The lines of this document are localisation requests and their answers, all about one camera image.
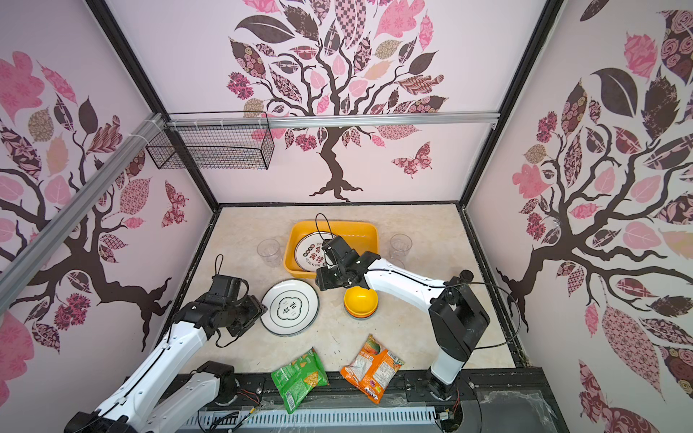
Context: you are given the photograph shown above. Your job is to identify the plate with red characters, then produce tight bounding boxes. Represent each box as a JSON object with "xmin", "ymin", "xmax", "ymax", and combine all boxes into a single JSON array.
[{"xmin": 294, "ymin": 231, "xmax": 333, "ymax": 272}]

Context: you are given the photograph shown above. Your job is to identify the white plate green flower outline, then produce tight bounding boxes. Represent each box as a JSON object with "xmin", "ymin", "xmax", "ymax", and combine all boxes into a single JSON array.
[{"xmin": 261, "ymin": 279, "xmax": 319, "ymax": 337}]

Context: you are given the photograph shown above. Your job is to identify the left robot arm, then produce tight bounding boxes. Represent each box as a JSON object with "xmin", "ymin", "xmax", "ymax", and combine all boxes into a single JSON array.
[{"xmin": 64, "ymin": 294, "xmax": 267, "ymax": 432}]

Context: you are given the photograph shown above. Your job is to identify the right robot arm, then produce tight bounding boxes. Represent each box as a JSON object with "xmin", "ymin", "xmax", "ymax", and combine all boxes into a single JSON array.
[{"xmin": 316, "ymin": 236, "xmax": 491, "ymax": 400}]

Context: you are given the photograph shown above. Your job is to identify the yellow plastic bin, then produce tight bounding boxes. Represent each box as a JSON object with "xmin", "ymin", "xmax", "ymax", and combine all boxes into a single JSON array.
[{"xmin": 283, "ymin": 220, "xmax": 379, "ymax": 279}]

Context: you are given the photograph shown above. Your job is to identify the yellow stacked bowls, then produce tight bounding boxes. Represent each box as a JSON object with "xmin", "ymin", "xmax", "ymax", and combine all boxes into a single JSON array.
[{"xmin": 344, "ymin": 287, "xmax": 379, "ymax": 319}]

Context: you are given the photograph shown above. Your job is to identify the clear cup back right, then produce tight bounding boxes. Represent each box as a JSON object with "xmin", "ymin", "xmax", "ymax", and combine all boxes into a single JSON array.
[{"xmin": 390, "ymin": 234, "xmax": 413, "ymax": 259}]

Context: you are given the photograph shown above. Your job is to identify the clear cup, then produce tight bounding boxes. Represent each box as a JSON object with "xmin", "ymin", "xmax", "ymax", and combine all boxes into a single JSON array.
[
  {"xmin": 256, "ymin": 238, "xmax": 282, "ymax": 267},
  {"xmin": 390, "ymin": 234, "xmax": 413, "ymax": 259}
]

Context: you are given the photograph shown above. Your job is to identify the clear cup left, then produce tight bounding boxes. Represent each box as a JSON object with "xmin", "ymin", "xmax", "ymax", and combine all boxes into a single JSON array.
[{"xmin": 256, "ymin": 238, "xmax": 282, "ymax": 267}]

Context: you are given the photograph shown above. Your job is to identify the orange snack bag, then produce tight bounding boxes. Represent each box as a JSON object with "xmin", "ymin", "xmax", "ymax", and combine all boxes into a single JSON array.
[{"xmin": 340, "ymin": 335, "xmax": 404, "ymax": 404}]

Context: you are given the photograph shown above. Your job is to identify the green snack bag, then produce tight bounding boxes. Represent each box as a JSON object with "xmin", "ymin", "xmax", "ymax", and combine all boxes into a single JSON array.
[{"xmin": 271, "ymin": 348, "xmax": 330, "ymax": 414}]

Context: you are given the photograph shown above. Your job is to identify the yellow juice bottle black cap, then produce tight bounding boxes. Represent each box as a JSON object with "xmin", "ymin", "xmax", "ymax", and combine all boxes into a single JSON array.
[{"xmin": 458, "ymin": 269, "xmax": 475, "ymax": 283}]

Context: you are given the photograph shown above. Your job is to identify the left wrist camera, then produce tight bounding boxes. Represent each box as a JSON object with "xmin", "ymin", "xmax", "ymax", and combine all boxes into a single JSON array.
[{"xmin": 209, "ymin": 274, "xmax": 249, "ymax": 301}]

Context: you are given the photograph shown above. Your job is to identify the aluminium rail back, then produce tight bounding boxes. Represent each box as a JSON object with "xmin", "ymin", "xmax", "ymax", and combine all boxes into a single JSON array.
[{"xmin": 167, "ymin": 111, "xmax": 500, "ymax": 129}]

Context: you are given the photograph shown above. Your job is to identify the aluminium rail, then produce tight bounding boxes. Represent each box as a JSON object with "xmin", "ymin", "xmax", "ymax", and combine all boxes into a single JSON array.
[
  {"xmin": 167, "ymin": 111, "xmax": 500, "ymax": 129},
  {"xmin": 1, "ymin": 113, "xmax": 165, "ymax": 311}
]

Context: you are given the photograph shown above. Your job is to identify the white slotted cable duct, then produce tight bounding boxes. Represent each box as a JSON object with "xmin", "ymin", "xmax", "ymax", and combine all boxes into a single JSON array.
[{"xmin": 166, "ymin": 407, "xmax": 439, "ymax": 432}]

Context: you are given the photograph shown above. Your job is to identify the black wire basket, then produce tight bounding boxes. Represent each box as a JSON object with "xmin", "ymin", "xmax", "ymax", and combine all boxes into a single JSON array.
[{"xmin": 146, "ymin": 111, "xmax": 275, "ymax": 171}]

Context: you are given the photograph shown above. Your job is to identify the aluminium rail left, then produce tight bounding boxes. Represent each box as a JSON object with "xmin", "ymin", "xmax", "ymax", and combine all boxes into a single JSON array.
[{"xmin": 1, "ymin": 113, "xmax": 165, "ymax": 311}]

